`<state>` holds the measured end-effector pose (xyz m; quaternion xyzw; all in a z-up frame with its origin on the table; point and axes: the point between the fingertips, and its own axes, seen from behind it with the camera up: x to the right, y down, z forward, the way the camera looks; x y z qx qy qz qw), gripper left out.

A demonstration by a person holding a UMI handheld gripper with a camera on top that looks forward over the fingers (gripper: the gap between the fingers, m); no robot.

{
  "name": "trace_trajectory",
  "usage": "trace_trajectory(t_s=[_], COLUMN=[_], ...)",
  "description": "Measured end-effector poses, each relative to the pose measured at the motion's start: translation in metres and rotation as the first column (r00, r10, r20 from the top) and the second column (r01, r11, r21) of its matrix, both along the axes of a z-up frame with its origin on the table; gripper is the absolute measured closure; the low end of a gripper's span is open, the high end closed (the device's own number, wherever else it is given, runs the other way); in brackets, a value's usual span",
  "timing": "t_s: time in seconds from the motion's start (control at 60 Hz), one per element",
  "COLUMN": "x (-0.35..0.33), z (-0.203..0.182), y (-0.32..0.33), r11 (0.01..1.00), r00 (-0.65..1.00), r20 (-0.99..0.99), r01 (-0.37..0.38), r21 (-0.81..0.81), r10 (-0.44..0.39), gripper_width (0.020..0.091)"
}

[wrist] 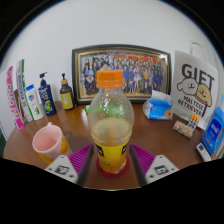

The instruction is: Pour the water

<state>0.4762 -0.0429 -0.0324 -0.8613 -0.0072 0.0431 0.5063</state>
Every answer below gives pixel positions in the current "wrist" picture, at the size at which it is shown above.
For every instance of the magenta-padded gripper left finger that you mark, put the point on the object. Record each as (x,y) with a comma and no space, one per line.
(79,159)

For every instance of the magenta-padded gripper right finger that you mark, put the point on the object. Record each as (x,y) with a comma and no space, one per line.
(144,159)

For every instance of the orange-capped juice bottle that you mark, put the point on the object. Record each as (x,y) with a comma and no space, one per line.
(111,133)

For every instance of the pink yellow flowered mug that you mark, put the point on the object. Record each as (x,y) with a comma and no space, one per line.
(48,143)

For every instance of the patterned snack packet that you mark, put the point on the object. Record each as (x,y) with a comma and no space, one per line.
(183,129)

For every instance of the small green box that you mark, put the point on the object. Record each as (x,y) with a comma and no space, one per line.
(87,109)

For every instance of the blue tissue pack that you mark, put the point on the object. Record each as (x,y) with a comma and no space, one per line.
(158,108)

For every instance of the colourful puzzle cube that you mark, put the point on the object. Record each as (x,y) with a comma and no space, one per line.
(193,121)

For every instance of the amber pump bottle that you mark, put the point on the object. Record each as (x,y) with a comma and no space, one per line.
(67,98)

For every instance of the dark blue pump bottle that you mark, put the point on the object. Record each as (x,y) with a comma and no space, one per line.
(47,100)

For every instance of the white shampoo bottle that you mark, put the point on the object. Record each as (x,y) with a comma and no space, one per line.
(35,105)

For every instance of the blue detergent bottle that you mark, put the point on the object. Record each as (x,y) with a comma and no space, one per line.
(214,130)

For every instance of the green plastic crate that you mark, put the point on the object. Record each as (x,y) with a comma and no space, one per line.
(2,143)

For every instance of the framed group photo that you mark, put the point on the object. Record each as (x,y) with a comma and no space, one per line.
(146,73)

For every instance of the tall white printed box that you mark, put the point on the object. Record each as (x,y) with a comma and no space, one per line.
(24,93)

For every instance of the brown wooden chair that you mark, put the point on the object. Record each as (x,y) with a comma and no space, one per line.
(16,100)

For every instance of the tall pink printed box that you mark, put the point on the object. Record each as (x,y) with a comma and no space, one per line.
(14,100)

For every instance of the white printed paper bag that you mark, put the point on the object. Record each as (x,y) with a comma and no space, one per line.
(195,83)

